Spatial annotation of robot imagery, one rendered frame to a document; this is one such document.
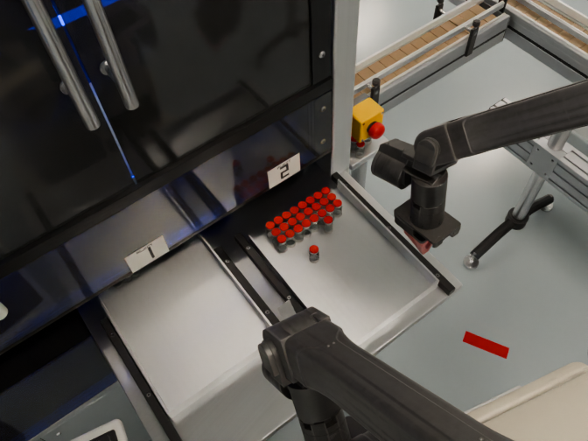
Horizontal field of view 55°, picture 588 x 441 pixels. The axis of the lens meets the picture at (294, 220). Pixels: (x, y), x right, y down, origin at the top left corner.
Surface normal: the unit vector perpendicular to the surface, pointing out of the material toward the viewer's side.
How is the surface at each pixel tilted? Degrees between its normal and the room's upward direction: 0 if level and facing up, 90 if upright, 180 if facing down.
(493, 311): 0
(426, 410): 41
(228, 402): 0
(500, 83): 0
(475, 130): 57
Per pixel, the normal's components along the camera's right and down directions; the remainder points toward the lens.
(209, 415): -0.04, -0.55
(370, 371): -0.26, -0.92
